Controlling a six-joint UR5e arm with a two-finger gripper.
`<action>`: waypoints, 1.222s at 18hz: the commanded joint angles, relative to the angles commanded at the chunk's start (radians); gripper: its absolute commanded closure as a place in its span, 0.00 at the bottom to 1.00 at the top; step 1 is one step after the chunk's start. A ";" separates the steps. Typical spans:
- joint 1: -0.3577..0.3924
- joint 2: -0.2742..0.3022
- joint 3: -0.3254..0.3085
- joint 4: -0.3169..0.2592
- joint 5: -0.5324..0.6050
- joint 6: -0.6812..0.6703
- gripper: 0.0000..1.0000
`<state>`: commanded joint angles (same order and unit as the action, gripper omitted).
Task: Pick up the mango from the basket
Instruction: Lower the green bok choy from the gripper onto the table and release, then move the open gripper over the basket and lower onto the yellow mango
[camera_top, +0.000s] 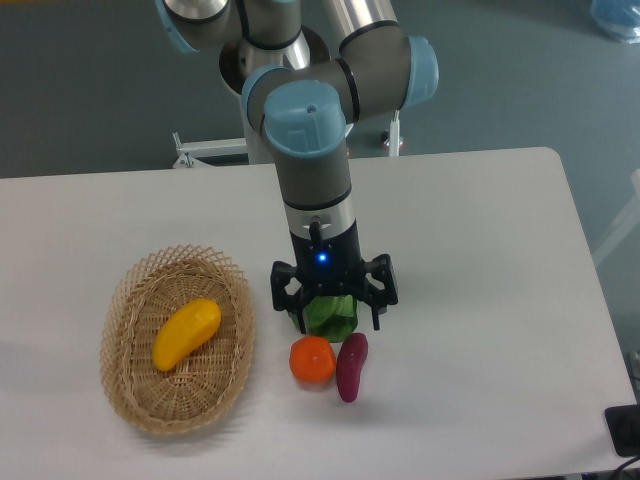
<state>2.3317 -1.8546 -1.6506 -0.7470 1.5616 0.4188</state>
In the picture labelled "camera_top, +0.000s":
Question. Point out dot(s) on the blue plastic bag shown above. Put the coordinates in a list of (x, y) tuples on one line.
[(617, 18)]

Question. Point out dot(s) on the yellow mango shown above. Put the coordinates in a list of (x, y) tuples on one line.
[(186, 330)]

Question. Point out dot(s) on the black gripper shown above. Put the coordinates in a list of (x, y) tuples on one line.
[(328, 269)]

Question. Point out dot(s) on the orange fruit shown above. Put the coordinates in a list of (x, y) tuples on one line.
[(312, 360)]

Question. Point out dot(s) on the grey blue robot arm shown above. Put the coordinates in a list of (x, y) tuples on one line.
[(300, 111)]

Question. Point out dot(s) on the woven wicker basket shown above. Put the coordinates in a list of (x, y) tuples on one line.
[(204, 385)]

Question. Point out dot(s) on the purple sweet potato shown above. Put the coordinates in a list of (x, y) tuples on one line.
[(350, 362)]

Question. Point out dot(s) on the green bok choy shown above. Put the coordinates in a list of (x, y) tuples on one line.
[(332, 318)]

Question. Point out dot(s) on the white table leg frame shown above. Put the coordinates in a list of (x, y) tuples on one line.
[(620, 227)]

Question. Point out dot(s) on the black device at edge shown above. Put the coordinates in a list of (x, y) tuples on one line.
[(623, 425)]

